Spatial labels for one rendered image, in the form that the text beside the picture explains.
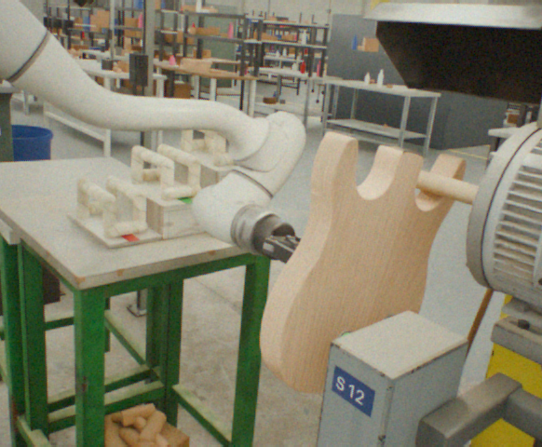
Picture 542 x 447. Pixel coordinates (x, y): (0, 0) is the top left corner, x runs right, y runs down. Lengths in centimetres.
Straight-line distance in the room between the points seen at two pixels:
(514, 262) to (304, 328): 30
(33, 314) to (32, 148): 217
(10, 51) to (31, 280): 98
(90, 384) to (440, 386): 91
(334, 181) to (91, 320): 77
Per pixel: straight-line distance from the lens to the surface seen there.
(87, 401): 147
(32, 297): 180
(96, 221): 160
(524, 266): 81
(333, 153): 76
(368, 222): 84
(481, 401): 81
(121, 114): 99
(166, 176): 150
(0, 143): 308
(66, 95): 95
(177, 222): 151
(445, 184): 96
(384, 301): 96
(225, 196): 111
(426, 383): 72
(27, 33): 93
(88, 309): 134
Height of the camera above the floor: 146
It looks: 18 degrees down
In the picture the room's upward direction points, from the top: 6 degrees clockwise
